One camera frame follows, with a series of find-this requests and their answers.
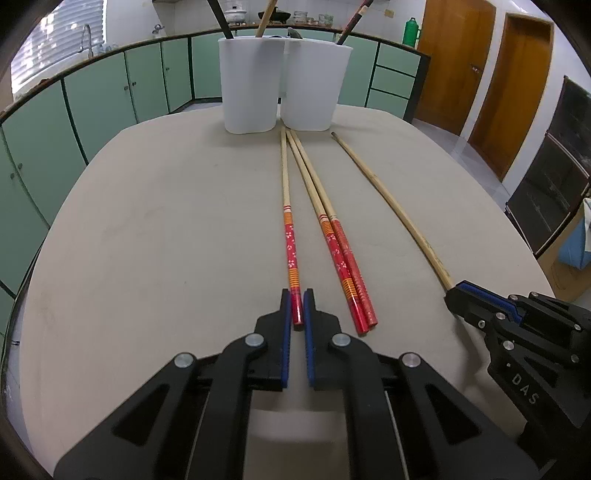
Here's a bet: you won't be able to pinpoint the white double utensil holder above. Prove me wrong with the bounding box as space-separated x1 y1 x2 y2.
217 37 354 134

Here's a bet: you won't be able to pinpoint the black display cabinet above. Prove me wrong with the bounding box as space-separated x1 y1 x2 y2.
505 75 591 259

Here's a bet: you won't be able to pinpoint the long green base cabinet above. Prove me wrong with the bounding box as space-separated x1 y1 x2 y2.
0 37 195 333

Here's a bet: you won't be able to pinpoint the white cooking pot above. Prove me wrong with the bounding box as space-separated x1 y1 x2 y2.
223 1 249 24

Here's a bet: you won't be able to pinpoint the black chopstick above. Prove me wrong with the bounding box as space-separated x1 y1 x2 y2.
207 0 235 40

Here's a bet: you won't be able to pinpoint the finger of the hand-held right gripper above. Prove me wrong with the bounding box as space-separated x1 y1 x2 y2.
444 288 525 352
458 280 543 311

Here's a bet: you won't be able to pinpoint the plain bamboo chopstick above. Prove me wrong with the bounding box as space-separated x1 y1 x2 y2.
331 131 454 294
255 0 279 38

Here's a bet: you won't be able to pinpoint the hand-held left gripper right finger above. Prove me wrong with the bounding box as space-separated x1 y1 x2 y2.
303 288 541 480

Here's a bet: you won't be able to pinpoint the green base cabinet with drawers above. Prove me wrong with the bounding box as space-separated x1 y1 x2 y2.
191 28 433 123

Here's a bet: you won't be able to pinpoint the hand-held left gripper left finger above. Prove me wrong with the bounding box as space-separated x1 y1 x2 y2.
54 288 293 480

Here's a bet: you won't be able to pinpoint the light blue plastic sheet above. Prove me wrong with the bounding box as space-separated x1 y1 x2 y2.
558 216 591 269

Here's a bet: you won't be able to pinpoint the brown cardboard box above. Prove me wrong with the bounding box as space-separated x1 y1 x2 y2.
537 203 591 319

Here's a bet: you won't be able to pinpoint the red patterned bamboo chopstick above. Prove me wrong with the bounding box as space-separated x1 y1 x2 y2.
280 126 305 332
290 129 378 329
285 130 370 335

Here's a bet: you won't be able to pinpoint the green thermos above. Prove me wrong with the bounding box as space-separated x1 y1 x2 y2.
402 17 421 47

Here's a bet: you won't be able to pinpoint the brown wooden door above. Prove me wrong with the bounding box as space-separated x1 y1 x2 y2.
466 12 555 184
412 0 498 137

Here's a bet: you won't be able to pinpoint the white window blinds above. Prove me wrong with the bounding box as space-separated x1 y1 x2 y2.
10 0 106 95

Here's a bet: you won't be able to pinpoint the cluster of glass jars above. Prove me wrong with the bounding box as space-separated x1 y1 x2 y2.
292 10 334 26

